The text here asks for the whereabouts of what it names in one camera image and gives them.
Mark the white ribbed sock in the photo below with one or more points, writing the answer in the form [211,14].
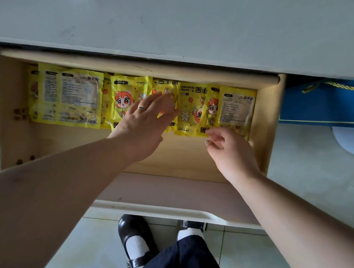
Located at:
[136,248]
[189,234]

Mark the yellow cartoon pouch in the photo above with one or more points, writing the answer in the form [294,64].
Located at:
[211,111]

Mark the row of yellow packets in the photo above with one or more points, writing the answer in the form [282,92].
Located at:
[70,97]

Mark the person's right forearm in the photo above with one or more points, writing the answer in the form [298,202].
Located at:
[301,228]

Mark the person's left middle finger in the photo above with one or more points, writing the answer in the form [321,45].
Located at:
[163,103]

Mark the person's left forearm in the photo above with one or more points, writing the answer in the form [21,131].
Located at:
[43,198]

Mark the dark navy skirt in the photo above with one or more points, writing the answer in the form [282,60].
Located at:
[184,267]

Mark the person's right hand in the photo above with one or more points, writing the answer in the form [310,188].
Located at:
[234,156]

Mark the person's left hand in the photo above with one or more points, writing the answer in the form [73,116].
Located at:
[138,130]

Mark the person's left thumb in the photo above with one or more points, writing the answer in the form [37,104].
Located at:
[164,128]

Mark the blue gift bag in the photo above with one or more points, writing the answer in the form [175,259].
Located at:
[335,108]

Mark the light wooden drawer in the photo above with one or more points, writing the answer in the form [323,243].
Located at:
[176,158]

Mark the person's right fingers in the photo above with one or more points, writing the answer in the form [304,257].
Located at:
[217,137]

